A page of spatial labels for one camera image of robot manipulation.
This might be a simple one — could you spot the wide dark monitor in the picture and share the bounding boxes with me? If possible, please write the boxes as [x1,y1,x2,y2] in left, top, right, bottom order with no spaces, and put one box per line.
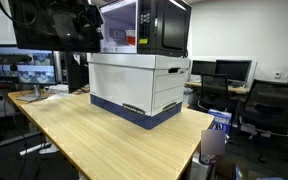
[215,59,253,84]

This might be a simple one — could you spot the wooden office desk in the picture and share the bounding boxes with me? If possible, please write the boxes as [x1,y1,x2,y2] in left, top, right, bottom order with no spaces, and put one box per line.
[184,80,251,95]

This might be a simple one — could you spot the white blue bankers box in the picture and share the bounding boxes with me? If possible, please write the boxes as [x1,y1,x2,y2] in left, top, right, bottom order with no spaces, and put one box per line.
[86,52,192,130]

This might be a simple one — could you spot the small dark monitor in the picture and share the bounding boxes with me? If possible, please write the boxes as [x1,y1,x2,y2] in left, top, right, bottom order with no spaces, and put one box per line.
[190,59,218,76]

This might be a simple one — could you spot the black microwave door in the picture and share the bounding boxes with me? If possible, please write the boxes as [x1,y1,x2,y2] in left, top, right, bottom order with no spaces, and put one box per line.
[7,0,102,54]

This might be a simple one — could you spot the white floor box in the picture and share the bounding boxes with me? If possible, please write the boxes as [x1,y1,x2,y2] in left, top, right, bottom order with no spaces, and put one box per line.
[189,155,212,180]

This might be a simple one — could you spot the silver monitor stand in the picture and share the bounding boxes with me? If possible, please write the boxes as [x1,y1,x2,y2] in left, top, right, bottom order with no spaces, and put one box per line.
[16,84,50,103]

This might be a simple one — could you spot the lit computer monitor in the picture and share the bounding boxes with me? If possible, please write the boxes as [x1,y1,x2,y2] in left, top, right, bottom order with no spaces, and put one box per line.
[0,43,58,88]

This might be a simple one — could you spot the black microwave oven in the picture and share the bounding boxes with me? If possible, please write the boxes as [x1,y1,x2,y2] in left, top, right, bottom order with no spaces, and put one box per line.
[98,0,192,58]

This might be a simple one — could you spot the black upright column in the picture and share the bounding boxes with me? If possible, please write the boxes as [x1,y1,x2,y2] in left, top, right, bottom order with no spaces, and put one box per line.
[65,51,90,94]

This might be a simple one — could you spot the blue printed carton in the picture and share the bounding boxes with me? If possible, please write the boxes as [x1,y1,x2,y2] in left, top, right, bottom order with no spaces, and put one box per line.
[207,108,233,135]

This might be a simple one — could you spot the white desk foot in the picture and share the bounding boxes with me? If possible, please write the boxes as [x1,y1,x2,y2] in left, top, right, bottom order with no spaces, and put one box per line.
[18,141,61,157]

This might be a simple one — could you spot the black bar camera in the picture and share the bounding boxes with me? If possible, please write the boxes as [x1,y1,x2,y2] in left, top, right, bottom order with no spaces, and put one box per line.
[0,54,34,66]

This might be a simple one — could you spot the black mesh office chair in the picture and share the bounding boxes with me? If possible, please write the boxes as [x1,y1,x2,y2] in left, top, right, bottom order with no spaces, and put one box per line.
[197,72,232,113]

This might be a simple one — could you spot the wooden monitor desk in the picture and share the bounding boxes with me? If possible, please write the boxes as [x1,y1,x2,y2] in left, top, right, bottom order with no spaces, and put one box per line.
[7,88,85,109]

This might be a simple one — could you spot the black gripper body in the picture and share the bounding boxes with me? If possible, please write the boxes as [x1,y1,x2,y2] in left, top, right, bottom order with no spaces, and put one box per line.
[78,3,104,40]

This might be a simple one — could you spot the black office chair chrome arms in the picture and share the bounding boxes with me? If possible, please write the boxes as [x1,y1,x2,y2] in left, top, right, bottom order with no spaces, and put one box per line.
[238,79,288,158]

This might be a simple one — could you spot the white flat box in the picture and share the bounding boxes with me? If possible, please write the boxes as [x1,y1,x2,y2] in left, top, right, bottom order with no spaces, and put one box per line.
[46,83,70,95]

